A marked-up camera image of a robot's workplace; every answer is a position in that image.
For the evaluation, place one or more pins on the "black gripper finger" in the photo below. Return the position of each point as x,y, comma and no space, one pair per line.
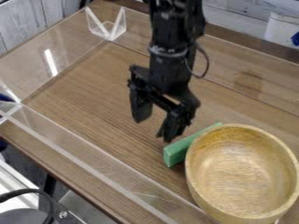
142,105
178,119

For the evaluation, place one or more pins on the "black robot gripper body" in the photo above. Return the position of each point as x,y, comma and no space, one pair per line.
166,79

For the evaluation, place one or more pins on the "green rectangular block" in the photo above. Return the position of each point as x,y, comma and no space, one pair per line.
174,152

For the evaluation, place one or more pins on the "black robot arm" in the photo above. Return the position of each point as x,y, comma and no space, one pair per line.
178,24

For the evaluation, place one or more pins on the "brown wooden bowl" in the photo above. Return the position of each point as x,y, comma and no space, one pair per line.
242,175

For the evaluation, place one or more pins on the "blue object at left edge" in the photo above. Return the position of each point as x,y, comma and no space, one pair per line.
6,98

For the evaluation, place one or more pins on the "white cylindrical container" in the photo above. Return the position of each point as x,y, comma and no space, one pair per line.
282,29

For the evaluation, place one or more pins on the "black table leg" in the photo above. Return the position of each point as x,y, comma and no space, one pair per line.
50,184

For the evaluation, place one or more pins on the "grey metal plate with screw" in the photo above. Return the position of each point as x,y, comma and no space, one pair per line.
79,209

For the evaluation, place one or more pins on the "clear acrylic corner bracket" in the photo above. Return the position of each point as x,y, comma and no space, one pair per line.
107,30

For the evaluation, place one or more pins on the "clear acrylic front wall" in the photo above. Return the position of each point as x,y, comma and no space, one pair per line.
98,171

